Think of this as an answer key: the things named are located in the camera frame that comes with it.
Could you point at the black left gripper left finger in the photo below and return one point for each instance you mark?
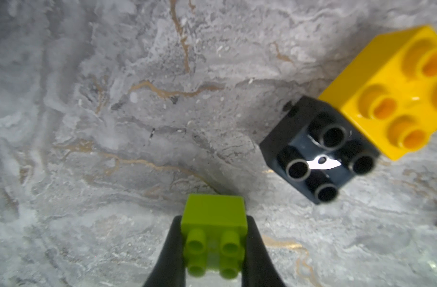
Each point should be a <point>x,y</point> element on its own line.
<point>169,270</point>

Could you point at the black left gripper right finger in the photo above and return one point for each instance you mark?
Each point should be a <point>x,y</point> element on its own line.
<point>258,269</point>

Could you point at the lime green square brick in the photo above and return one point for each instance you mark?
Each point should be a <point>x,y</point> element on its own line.
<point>214,229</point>

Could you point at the black square brick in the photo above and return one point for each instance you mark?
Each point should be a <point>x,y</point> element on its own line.
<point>317,150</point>

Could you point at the yellow square brick left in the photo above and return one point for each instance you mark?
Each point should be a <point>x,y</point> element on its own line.
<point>389,91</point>

